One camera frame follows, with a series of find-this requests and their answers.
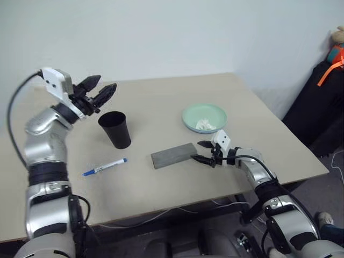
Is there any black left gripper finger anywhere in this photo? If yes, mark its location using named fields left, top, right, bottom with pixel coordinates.
left=77, top=75, right=103, bottom=94
left=94, top=82, right=118, bottom=108

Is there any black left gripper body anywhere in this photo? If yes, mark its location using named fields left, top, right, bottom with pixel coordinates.
left=68, top=84, right=102, bottom=117

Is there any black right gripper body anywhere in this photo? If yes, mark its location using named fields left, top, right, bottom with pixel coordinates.
left=211, top=143, right=228, bottom=169

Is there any grey glasses case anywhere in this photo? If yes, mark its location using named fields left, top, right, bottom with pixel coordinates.
left=150, top=142, right=198, bottom=170

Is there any black plastic cup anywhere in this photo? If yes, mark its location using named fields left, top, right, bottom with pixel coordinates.
left=97, top=111, right=132, bottom=149

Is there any crumpled white tissue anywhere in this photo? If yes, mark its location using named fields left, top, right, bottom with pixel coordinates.
left=195, top=117, right=218, bottom=131

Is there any light green plate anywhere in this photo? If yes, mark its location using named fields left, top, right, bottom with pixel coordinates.
left=181, top=103, right=228, bottom=134

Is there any white marker blue cap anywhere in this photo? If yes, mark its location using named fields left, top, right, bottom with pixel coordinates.
left=81, top=157, right=128, bottom=178

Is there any black suitcase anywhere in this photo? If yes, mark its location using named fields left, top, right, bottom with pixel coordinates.
left=282, top=60, right=344, bottom=158

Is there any beige shoe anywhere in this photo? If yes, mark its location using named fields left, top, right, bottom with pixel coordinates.
left=318, top=211, right=335, bottom=227

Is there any blue jeans leg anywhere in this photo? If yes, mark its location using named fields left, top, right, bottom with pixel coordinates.
left=320, top=224, right=344, bottom=248

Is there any beige stuffed toy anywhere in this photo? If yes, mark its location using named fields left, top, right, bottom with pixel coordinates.
left=327, top=25, right=344, bottom=64

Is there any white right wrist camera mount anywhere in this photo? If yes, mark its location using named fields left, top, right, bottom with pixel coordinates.
left=211, top=129, right=232, bottom=162

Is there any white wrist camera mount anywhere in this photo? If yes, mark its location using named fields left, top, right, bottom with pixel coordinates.
left=211, top=129, right=232, bottom=162
left=40, top=67, right=87, bottom=119

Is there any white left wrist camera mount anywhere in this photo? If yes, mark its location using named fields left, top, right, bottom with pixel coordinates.
left=40, top=67, right=87, bottom=119

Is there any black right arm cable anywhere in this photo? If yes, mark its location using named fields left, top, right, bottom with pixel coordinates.
left=228, top=154, right=323, bottom=258

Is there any black metal table frame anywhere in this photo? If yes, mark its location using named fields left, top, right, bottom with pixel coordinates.
left=85, top=181, right=298, bottom=242

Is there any long white floor cable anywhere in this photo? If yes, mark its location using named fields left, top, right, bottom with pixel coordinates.
left=102, top=200, right=251, bottom=230

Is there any small metal bracket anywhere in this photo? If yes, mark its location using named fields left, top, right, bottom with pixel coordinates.
left=235, top=232, right=251, bottom=247

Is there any thin white looped cable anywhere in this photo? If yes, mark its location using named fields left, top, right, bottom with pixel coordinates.
left=331, top=149, right=344, bottom=170

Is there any orange strap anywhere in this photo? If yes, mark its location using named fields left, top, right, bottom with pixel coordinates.
left=317, top=55, right=344, bottom=88

